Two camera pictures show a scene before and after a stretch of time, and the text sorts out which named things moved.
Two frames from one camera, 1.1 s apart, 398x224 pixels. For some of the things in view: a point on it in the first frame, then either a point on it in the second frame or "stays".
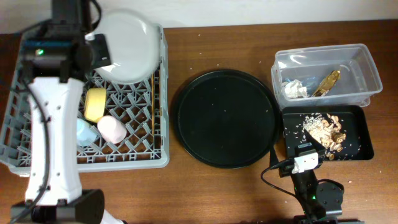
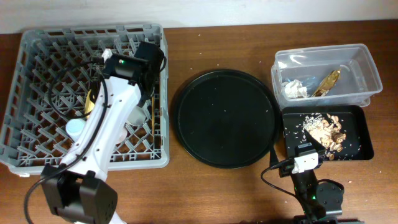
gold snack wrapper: (327, 83) stays
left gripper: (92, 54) → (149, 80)
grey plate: (134, 44) → (136, 116)
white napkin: (294, 89) stays
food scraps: (328, 130) stays
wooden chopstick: (152, 99) stays
